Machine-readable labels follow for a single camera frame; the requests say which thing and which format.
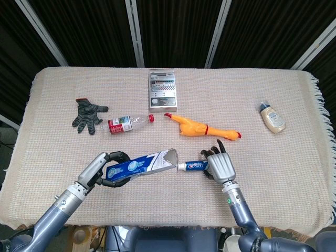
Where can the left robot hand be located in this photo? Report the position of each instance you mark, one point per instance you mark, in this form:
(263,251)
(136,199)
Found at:
(90,168)

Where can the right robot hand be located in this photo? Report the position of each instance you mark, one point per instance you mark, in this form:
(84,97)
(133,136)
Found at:
(221,166)

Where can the blue white toothpaste tube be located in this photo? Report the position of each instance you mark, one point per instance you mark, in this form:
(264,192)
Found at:
(193,166)

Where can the blue white toothpaste box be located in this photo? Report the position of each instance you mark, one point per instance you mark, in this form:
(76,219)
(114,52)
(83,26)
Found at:
(136,166)

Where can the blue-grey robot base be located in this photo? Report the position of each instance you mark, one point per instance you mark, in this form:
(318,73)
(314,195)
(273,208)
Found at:
(162,240)

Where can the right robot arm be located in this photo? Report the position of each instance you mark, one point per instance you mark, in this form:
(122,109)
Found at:
(241,212)

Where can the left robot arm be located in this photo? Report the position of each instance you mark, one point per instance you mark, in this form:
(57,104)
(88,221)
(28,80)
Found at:
(52,215)

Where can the silver boxed electronic device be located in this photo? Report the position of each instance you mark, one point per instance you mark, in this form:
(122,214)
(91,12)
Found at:
(162,89)

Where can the yellow rubber chicken toy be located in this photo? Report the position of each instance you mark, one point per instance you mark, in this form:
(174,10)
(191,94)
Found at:
(194,128)

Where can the clear red-label plastic bottle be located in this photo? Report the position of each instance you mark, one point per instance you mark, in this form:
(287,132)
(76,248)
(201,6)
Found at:
(119,126)

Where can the grey knit work glove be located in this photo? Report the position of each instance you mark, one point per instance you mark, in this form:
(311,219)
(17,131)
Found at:
(86,115)

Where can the beige woven tablecloth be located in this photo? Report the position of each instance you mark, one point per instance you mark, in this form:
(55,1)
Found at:
(168,204)

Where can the wooden stand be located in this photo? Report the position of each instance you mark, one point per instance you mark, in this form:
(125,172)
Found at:
(78,236)

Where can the beige blue-cap squeeze bottle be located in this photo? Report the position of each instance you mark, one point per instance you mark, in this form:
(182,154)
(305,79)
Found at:
(274,120)

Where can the white bowl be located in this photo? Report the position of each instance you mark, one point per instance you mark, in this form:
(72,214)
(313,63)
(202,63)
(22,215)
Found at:
(232,242)

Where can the white partition post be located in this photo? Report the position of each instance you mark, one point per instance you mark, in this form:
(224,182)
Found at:
(315,47)
(9,122)
(135,34)
(218,34)
(42,32)

